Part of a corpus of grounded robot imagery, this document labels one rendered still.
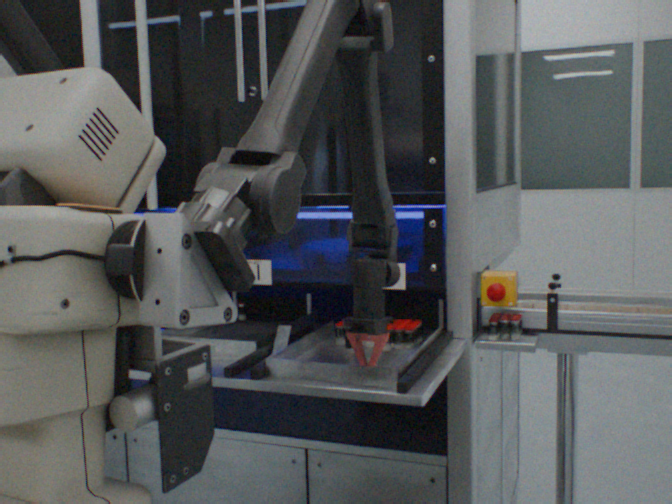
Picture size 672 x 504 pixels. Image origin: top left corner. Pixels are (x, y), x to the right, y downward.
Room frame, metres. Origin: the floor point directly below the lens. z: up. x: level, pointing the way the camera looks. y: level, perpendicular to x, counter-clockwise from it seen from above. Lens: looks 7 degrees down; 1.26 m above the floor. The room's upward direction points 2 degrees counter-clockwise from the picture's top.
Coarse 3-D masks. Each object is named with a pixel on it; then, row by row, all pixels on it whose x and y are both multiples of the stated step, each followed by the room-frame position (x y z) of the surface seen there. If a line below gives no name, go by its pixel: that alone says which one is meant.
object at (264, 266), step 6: (252, 264) 1.70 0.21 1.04; (264, 264) 1.68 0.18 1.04; (270, 264) 1.68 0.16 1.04; (252, 270) 1.70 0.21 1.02; (264, 270) 1.68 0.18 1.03; (270, 270) 1.68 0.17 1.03; (264, 276) 1.68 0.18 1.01; (270, 276) 1.68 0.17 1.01; (258, 282) 1.69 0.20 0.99; (264, 282) 1.68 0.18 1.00; (270, 282) 1.68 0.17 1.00
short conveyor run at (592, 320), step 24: (528, 288) 1.65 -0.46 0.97; (552, 288) 1.53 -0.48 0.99; (480, 312) 1.60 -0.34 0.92; (504, 312) 1.58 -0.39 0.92; (528, 312) 1.56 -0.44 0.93; (552, 312) 1.54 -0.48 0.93; (576, 312) 1.53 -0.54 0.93; (600, 312) 1.51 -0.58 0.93; (624, 312) 1.52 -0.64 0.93; (648, 312) 1.51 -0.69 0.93; (552, 336) 1.55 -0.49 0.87; (576, 336) 1.53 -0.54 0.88; (600, 336) 1.51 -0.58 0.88; (624, 336) 1.49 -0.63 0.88; (648, 336) 1.47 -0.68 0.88
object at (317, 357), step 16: (320, 336) 1.51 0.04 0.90; (432, 336) 1.42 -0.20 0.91; (288, 352) 1.36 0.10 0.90; (304, 352) 1.43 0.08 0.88; (320, 352) 1.43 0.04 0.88; (336, 352) 1.43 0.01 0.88; (368, 352) 1.42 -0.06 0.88; (384, 352) 1.41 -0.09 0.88; (400, 352) 1.41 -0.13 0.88; (416, 352) 1.30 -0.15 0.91; (272, 368) 1.27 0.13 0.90; (288, 368) 1.26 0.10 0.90; (304, 368) 1.25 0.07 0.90; (320, 368) 1.23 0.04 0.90; (336, 368) 1.22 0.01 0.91; (352, 368) 1.21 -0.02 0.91; (368, 368) 1.20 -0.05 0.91; (384, 368) 1.19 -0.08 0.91; (400, 368) 1.19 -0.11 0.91; (368, 384) 1.20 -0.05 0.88; (384, 384) 1.19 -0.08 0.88
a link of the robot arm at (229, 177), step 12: (228, 168) 0.81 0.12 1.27; (240, 168) 0.80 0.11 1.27; (252, 168) 0.80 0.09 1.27; (204, 180) 0.78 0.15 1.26; (216, 180) 0.78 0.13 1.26; (228, 180) 0.77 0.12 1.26; (240, 180) 0.77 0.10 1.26; (252, 180) 0.78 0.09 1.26; (240, 192) 0.76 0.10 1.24; (252, 228) 0.80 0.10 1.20
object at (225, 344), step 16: (256, 320) 1.77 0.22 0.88; (304, 320) 1.64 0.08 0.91; (176, 336) 1.48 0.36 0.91; (192, 336) 1.61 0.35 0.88; (208, 336) 1.60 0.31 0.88; (224, 336) 1.60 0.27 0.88; (240, 336) 1.59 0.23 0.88; (256, 336) 1.59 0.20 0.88; (272, 336) 1.48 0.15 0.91; (224, 352) 1.43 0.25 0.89; (240, 352) 1.42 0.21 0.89
